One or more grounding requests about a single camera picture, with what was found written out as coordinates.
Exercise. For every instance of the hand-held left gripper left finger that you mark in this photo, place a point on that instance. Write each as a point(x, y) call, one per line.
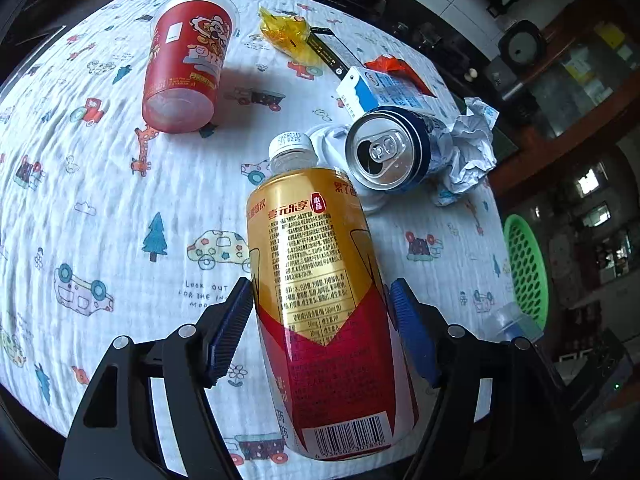
point(227, 330)

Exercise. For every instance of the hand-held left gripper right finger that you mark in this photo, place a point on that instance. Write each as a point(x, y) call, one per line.
point(415, 335)

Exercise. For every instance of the gold and red drink bottle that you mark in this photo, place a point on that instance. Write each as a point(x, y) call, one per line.
point(310, 260)

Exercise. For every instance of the green plastic basket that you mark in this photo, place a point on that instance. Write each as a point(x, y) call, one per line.
point(522, 260)

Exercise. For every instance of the slim black carton box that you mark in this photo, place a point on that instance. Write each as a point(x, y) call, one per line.
point(330, 57)

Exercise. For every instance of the yellow snack wrapper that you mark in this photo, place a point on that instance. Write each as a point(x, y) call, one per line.
point(287, 32)

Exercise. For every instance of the clear plastic bottle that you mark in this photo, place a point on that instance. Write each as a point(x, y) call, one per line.
point(510, 322)

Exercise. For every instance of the blue drink can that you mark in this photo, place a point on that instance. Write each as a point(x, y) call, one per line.
point(385, 152)

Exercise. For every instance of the white printed cloth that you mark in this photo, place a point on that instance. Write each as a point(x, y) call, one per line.
point(100, 185)

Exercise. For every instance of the crumpled white paper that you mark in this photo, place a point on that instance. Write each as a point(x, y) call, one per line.
point(470, 145)

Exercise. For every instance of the blue and white milk carton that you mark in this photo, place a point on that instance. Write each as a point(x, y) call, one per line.
point(390, 90)

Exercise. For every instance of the red snack wrapper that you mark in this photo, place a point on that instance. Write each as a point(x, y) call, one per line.
point(387, 64)

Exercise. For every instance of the wooden glass cabinet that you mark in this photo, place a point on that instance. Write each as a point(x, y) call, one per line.
point(575, 85)

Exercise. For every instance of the black rice cooker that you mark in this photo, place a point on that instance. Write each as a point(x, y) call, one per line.
point(520, 42)

